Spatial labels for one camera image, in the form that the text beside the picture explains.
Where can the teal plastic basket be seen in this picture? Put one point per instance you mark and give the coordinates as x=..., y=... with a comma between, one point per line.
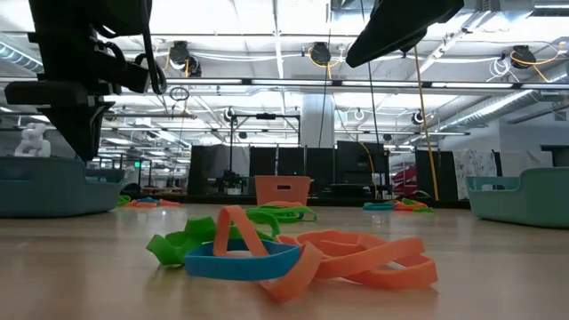
x=524, y=200

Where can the dark grey partition panel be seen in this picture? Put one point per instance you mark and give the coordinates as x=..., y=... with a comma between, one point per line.
x=197, y=173

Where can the orange plastic basket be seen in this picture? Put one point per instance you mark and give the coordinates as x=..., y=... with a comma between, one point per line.
x=266, y=195

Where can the white column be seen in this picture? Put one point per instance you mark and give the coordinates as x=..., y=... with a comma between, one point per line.
x=318, y=129

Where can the black partition panel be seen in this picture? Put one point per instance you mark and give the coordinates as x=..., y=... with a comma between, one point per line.
x=444, y=175
x=262, y=162
x=355, y=162

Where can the red rack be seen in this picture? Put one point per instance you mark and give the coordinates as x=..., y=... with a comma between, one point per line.
x=405, y=180

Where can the silver air duct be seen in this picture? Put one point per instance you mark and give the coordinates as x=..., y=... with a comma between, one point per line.
x=493, y=106

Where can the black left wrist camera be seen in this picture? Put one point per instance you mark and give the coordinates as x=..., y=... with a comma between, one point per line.
x=124, y=73

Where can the dark monitor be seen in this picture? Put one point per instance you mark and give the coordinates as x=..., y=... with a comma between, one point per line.
x=558, y=155

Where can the small black ceiling reel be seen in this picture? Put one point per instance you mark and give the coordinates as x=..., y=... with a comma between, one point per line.
x=229, y=114
x=418, y=117

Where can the black frame stand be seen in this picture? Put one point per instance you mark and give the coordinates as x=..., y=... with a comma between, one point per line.
x=266, y=116

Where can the blue rubber band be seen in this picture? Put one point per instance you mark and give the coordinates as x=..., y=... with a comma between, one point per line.
x=378, y=206
x=149, y=200
x=240, y=269
x=301, y=216

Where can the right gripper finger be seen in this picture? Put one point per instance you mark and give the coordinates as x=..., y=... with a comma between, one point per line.
x=415, y=42
x=382, y=35

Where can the white robot figure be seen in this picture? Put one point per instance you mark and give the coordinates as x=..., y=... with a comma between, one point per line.
x=33, y=142

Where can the blue plastic basket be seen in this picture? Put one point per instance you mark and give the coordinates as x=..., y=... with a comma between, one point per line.
x=44, y=191

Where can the long ceiling light rail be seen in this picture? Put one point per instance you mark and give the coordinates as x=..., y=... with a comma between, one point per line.
x=213, y=82

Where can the white patterned sheet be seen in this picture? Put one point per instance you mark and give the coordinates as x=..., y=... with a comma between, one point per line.
x=473, y=171

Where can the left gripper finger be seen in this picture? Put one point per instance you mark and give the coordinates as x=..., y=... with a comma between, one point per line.
x=95, y=120
x=73, y=129

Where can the black metal table frame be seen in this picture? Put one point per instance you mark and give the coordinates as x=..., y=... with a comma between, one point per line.
x=200, y=198

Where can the black background robot arm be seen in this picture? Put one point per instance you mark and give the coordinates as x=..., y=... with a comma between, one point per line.
x=231, y=181

